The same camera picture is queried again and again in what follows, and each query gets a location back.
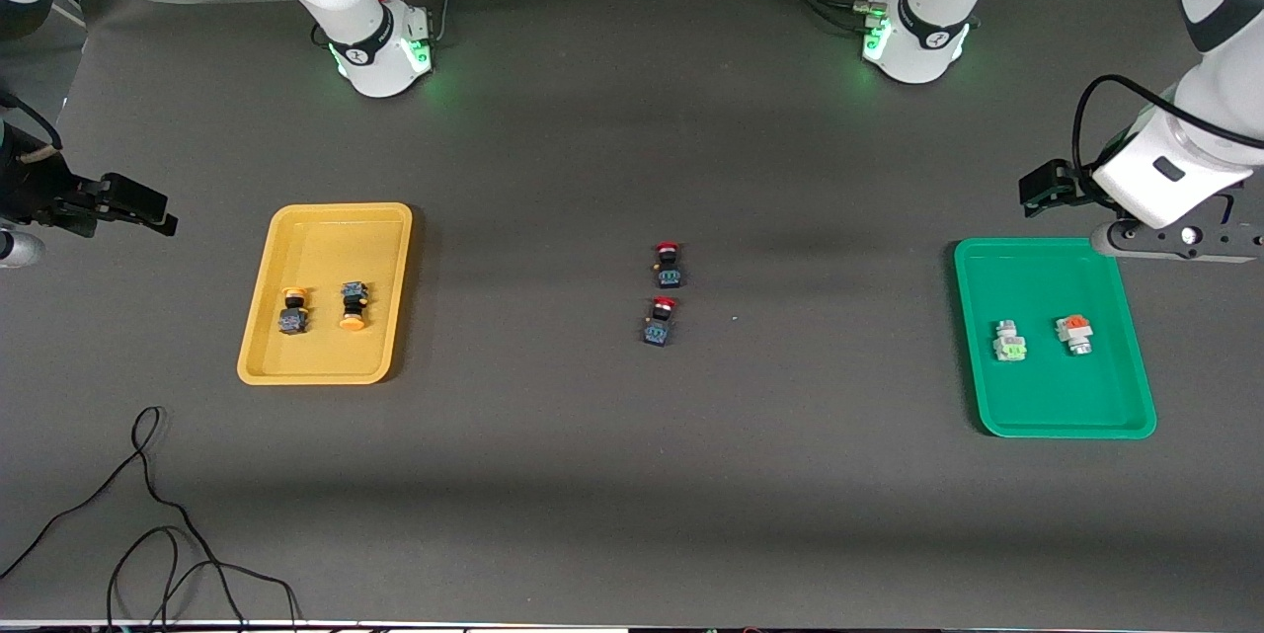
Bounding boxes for green pushbutton with orange base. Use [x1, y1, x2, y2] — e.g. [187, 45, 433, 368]
[1055, 314, 1093, 357]

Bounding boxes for green plastic tray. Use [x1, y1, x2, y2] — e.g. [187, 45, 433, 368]
[953, 237, 1157, 439]

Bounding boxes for yellow plastic tray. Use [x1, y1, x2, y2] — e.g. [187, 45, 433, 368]
[236, 202, 414, 386]

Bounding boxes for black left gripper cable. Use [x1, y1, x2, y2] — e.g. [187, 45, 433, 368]
[1070, 74, 1264, 190]

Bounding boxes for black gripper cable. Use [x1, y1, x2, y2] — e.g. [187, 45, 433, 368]
[0, 90, 65, 152]
[1070, 74, 1264, 190]

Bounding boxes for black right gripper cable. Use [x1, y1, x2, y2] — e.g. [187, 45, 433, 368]
[0, 90, 65, 152]

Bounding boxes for thin black loose cable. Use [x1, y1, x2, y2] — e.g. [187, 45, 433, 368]
[0, 406, 302, 630]

